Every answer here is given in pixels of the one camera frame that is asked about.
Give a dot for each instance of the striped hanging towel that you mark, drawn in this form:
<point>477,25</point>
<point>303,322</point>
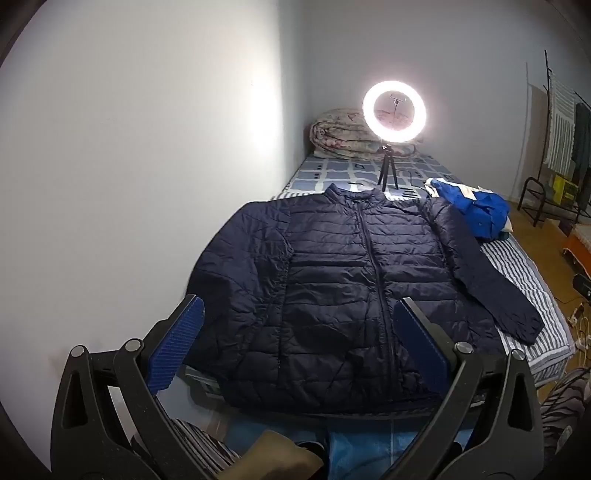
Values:
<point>561,124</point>

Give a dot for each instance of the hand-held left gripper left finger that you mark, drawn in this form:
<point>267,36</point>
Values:
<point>178,344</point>

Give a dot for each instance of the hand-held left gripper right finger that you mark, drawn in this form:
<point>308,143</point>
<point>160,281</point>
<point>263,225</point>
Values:
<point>422,346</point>

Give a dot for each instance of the blue denim cloth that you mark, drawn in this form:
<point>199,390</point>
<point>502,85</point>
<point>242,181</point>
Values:
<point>360,443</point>

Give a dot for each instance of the yellow-green box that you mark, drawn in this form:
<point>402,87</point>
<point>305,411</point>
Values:
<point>564,189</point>

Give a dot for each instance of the striped mattress cover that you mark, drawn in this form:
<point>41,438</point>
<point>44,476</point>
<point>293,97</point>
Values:
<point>526,281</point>

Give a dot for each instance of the folded floral quilt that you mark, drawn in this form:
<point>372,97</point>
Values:
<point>337,136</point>

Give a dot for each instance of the blue checked bed sheet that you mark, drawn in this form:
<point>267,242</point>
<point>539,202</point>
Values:
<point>332,173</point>

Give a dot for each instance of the dark green hanging garment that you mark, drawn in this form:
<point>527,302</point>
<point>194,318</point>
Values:
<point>582,138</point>

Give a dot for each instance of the black metal stand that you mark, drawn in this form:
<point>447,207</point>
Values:
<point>531,194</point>

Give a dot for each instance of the orange wooden stool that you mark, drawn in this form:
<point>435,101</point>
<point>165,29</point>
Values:
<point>579,242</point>

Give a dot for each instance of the bright blue garment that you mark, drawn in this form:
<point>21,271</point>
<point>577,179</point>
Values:
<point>485,210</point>

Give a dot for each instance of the black clothes rack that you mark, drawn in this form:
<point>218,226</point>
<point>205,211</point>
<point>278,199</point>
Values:
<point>549,74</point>

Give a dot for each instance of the tan cloth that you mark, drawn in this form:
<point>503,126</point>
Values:
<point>272,457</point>

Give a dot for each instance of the black floor device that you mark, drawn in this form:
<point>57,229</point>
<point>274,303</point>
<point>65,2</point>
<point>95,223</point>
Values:
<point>582,282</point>

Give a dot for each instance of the navy puffer jacket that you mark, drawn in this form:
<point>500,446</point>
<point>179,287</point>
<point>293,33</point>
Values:
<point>332,277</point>

